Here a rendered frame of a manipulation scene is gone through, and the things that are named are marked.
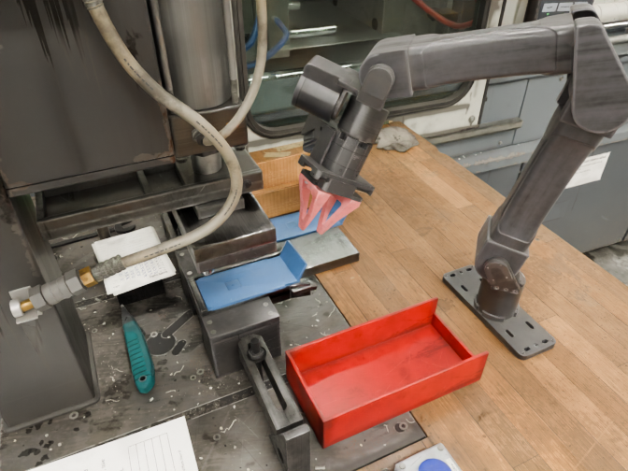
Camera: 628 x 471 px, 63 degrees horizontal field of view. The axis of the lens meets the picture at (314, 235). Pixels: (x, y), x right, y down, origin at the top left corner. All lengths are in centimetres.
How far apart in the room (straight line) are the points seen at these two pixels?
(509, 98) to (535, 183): 102
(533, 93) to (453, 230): 83
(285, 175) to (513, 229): 55
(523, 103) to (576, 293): 92
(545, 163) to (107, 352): 67
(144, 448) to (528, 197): 59
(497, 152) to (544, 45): 116
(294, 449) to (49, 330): 32
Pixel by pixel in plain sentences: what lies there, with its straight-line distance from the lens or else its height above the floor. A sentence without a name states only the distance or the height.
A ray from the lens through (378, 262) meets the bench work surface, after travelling 94.
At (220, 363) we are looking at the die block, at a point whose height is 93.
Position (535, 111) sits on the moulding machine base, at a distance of 183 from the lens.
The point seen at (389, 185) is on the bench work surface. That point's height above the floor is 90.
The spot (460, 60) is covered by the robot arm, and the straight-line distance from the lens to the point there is 66.
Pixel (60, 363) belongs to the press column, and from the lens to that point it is 73.
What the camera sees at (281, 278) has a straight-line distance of 76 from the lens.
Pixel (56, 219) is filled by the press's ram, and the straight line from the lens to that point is 63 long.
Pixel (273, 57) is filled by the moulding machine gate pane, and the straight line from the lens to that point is 128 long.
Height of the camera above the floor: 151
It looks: 38 degrees down
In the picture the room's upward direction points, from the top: straight up
